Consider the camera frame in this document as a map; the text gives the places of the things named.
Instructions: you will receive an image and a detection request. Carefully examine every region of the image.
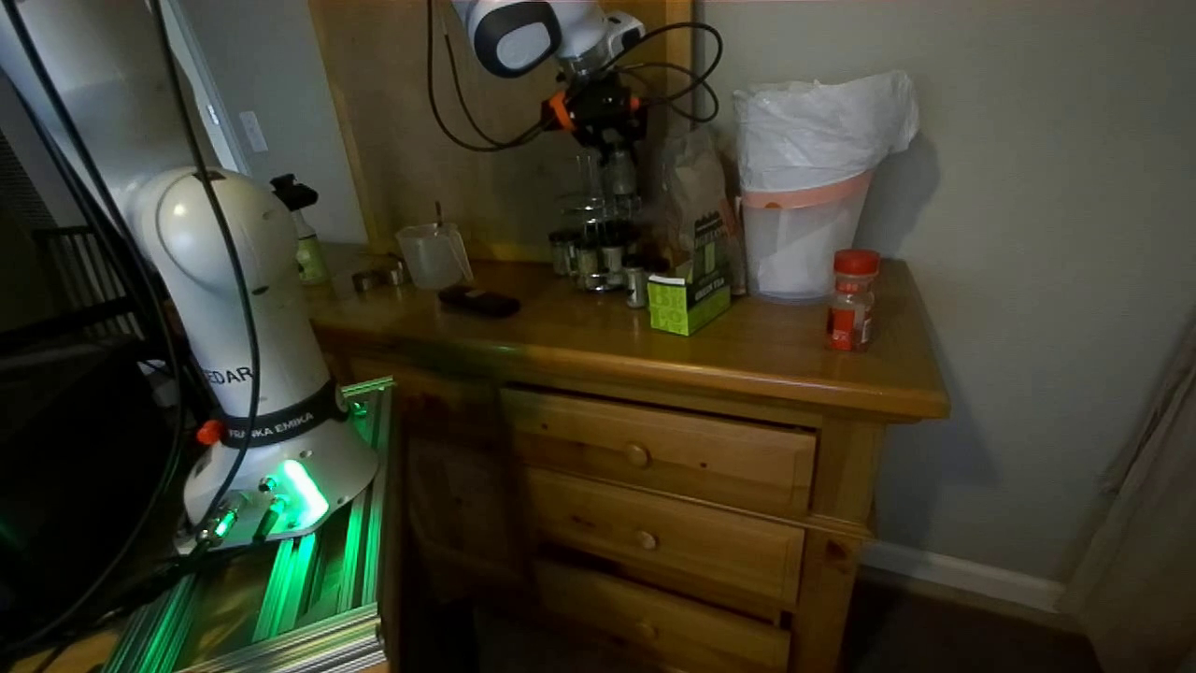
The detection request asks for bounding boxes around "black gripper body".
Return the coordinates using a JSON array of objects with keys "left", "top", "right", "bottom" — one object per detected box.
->
[{"left": 569, "top": 72, "right": 652, "bottom": 156}]

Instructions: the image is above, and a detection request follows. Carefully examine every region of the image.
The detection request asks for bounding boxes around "black lidded spice container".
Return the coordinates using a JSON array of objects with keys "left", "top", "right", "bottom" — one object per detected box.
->
[{"left": 588, "top": 163, "right": 635, "bottom": 228}]

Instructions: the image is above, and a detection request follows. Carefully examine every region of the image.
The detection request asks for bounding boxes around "red lidded spice container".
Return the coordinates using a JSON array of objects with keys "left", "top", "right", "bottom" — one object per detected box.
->
[{"left": 825, "top": 245, "right": 885, "bottom": 354}]

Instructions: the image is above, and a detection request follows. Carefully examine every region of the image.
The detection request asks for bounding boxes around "brown paper bag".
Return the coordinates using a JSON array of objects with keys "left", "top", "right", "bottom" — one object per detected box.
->
[{"left": 653, "top": 118, "right": 739, "bottom": 285}]

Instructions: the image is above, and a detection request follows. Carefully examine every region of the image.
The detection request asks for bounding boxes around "black lidded spice jar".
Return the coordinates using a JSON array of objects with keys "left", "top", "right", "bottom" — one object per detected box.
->
[
  {"left": 566, "top": 228, "right": 598, "bottom": 290},
  {"left": 623, "top": 258, "right": 653, "bottom": 315},
  {"left": 596, "top": 232, "right": 631, "bottom": 298}
]

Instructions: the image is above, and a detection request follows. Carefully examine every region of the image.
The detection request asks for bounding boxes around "green cardboard box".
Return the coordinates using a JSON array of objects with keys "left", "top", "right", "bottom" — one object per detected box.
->
[{"left": 644, "top": 209, "right": 735, "bottom": 339}]

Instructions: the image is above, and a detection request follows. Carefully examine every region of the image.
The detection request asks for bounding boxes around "white bin with bag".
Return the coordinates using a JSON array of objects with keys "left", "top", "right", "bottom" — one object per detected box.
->
[{"left": 729, "top": 68, "right": 925, "bottom": 306}]

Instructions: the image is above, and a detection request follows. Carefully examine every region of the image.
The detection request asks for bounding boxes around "black remote control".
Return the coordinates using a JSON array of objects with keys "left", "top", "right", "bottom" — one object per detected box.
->
[{"left": 435, "top": 285, "right": 528, "bottom": 321}]

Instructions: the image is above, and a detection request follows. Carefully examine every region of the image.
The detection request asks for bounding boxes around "clear plastic measuring cup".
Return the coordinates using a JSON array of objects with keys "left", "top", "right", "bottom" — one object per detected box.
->
[{"left": 396, "top": 202, "right": 480, "bottom": 295}]

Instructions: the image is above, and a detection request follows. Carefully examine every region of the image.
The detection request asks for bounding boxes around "small dark metal object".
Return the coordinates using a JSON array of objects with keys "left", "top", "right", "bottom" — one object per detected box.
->
[{"left": 350, "top": 253, "right": 411, "bottom": 298}]

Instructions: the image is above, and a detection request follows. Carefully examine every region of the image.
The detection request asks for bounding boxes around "wooden dresser drawer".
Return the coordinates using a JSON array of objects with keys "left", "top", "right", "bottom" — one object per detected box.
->
[
  {"left": 520, "top": 466, "right": 812, "bottom": 609},
  {"left": 496, "top": 386, "right": 821, "bottom": 519},
  {"left": 532, "top": 557, "right": 797, "bottom": 673}
]

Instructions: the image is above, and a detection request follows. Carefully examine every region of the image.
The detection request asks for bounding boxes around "green spray bottle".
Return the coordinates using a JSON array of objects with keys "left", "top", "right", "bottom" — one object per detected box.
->
[{"left": 269, "top": 170, "right": 336, "bottom": 298}]

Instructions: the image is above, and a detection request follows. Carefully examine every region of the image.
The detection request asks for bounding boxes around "wooden dresser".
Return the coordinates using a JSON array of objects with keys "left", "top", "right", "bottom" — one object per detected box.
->
[{"left": 304, "top": 244, "right": 954, "bottom": 673}]

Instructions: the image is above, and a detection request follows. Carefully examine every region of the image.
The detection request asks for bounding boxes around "white light switch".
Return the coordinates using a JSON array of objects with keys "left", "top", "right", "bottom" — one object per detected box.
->
[{"left": 234, "top": 107, "right": 274, "bottom": 156}]

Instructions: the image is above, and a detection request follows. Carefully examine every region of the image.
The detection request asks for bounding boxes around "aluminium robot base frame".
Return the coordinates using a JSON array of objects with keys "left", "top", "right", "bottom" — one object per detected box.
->
[{"left": 95, "top": 375, "right": 403, "bottom": 673}]

